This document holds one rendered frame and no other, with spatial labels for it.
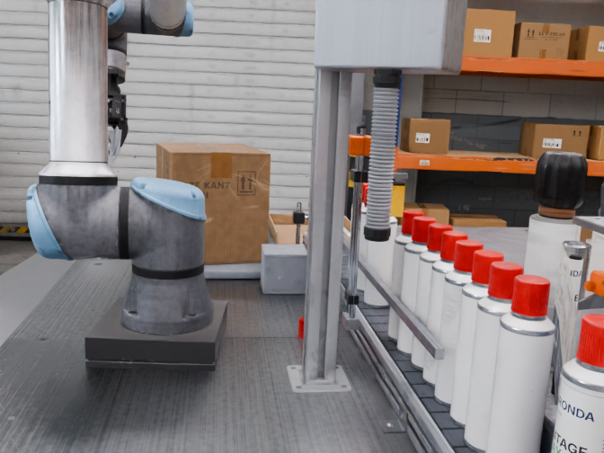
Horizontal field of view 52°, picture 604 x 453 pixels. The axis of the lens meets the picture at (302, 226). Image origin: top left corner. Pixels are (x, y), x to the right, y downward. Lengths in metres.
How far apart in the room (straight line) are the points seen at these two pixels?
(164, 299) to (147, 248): 0.08
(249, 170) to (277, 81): 3.70
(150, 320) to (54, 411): 0.20
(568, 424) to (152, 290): 0.65
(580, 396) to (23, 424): 0.65
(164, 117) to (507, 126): 2.87
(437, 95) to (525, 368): 4.87
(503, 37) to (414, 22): 4.03
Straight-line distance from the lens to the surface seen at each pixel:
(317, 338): 0.93
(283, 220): 2.11
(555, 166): 1.12
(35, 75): 5.55
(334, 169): 0.87
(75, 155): 0.99
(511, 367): 0.64
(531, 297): 0.63
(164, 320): 1.00
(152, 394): 0.93
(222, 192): 1.48
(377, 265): 1.13
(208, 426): 0.84
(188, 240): 0.98
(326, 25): 0.82
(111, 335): 1.01
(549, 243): 1.13
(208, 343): 0.98
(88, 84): 1.00
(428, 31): 0.77
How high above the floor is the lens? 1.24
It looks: 11 degrees down
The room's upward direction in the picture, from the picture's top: 2 degrees clockwise
